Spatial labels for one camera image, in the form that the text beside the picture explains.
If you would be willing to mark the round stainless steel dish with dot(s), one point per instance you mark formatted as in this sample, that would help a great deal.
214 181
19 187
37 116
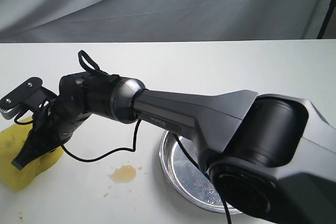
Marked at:
185 178

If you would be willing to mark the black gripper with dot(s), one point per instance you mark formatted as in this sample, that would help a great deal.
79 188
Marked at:
53 126

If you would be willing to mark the brown liquid spill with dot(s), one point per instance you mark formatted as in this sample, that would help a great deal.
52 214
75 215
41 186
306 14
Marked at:
123 175

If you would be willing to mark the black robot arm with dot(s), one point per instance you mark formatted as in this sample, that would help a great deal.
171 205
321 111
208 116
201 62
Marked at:
270 156

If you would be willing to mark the yellow sponge block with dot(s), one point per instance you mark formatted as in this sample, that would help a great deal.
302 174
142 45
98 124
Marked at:
12 140

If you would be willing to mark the grey backdrop cloth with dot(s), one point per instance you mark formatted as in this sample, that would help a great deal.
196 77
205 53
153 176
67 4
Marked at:
159 20

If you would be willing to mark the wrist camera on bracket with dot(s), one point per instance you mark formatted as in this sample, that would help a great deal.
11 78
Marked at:
29 95

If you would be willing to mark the black stand pole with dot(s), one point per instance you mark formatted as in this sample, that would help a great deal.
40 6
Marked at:
326 19

